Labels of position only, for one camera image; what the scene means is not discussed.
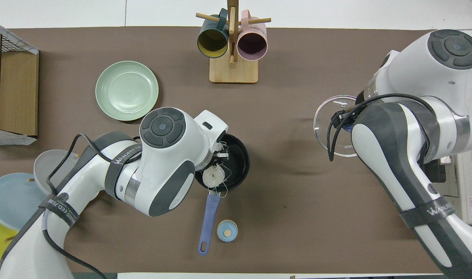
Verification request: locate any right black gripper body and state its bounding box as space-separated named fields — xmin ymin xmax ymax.
xmin=331 ymin=104 xmax=366 ymax=128

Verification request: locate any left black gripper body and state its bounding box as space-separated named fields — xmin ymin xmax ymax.
xmin=209 ymin=136 xmax=225 ymax=159

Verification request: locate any glass lid blue knob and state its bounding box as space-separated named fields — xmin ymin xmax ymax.
xmin=313 ymin=95 xmax=361 ymax=157

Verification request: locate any light green plate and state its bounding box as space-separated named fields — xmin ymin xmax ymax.
xmin=95 ymin=60 xmax=159 ymax=122

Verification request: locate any grey plate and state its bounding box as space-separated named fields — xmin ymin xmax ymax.
xmin=33 ymin=149 xmax=81 ymax=196

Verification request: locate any wooden plate rack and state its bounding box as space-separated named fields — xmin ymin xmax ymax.
xmin=5 ymin=177 xmax=35 ymax=242

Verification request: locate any light blue plate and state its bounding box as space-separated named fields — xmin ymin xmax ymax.
xmin=0 ymin=173 xmax=52 ymax=232

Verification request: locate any brown table mat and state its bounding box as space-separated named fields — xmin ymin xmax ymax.
xmin=0 ymin=26 xmax=472 ymax=274

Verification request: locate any wooden mug tree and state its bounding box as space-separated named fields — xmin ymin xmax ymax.
xmin=196 ymin=0 xmax=271 ymax=84

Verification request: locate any teal mug yellow interior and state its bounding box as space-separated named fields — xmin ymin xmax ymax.
xmin=197 ymin=9 xmax=230 ymax=59

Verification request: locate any pink mug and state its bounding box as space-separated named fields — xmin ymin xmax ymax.
xmin=237 ymin=10 xmax=268 ymax=61

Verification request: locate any black pot blue handle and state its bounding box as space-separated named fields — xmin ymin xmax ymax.
xmin=195 ymin=133 xmax=251 ymax=256

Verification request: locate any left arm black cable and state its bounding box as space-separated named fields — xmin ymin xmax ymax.
xmin=45 ymin=134 xmax=143 ymax=279

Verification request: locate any wooden crate with wire mesh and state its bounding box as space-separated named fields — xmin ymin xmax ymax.
xmin=0 ymin=19 xmax=40 ymax=146

